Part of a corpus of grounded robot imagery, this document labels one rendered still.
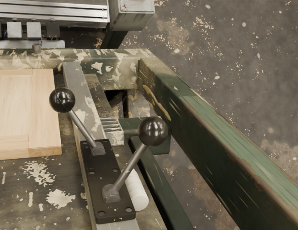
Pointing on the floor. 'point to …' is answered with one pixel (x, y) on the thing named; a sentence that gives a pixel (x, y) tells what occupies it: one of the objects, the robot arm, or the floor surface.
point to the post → (113, 39)
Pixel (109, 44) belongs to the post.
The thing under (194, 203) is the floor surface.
